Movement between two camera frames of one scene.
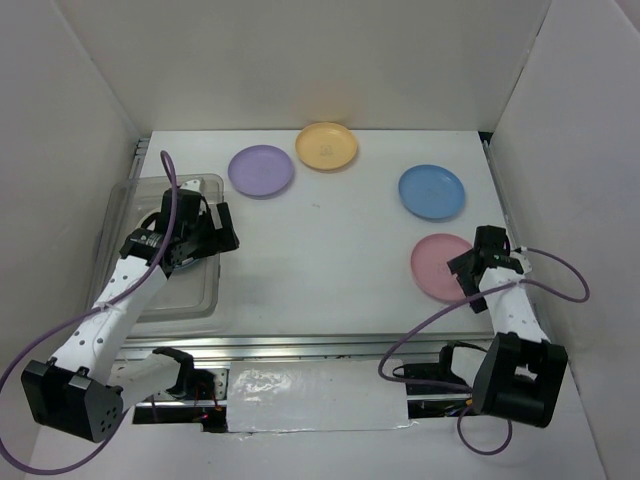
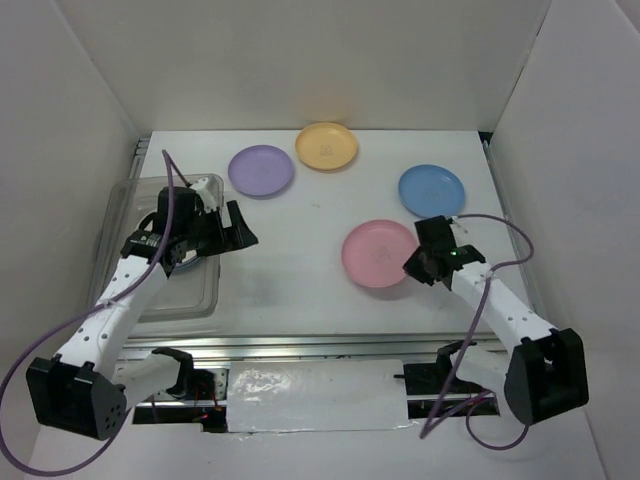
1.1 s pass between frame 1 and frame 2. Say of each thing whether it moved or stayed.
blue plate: stayed
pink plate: moved
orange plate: stayed
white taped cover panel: stayed
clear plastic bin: stayed
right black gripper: moved
